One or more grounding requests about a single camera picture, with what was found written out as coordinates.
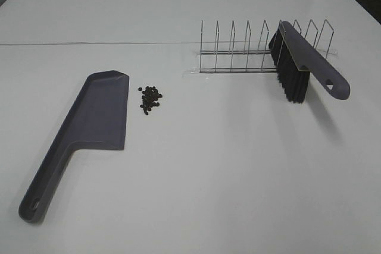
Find pile of coffee beans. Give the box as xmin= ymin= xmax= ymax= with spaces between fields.
xmin=138 ymin=86 xmax=163 ymax=115

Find grey plastic dustpan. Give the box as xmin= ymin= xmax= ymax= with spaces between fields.
xmin=18 ymin=70 xmax=129 ymax=224

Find grey hand brush black bristles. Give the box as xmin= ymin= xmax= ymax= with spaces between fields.
xmin=268 ymin=21 xmax=351 ymax=104

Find metal wire dish rack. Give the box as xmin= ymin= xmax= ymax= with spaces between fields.
xmin=183 ymin=19 xmax=338 ymax=76

